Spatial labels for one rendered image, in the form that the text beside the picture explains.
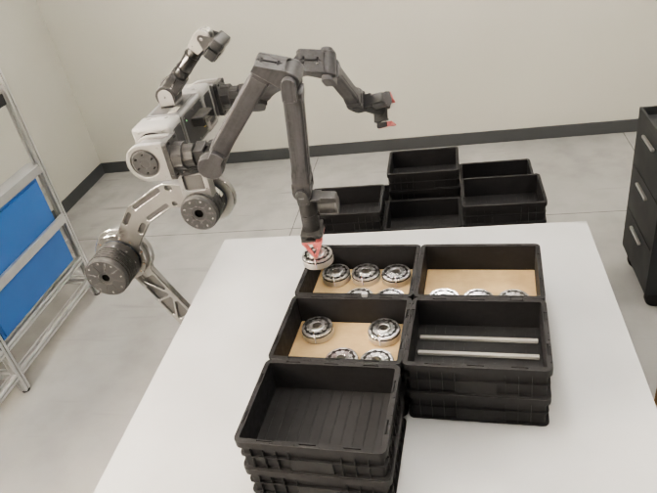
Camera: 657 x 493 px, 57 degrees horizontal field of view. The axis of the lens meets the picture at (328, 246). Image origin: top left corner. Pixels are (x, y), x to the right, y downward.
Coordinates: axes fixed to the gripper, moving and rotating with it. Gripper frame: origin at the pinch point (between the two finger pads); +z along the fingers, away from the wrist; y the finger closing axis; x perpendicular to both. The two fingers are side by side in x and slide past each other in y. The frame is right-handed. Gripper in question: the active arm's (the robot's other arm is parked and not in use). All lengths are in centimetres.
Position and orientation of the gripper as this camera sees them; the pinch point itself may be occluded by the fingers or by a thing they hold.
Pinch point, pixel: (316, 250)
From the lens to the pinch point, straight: 201.3
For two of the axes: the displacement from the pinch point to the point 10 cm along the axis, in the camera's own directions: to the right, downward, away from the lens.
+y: 0.9, -5.5, 8.3
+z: 1.4, 8.3, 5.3
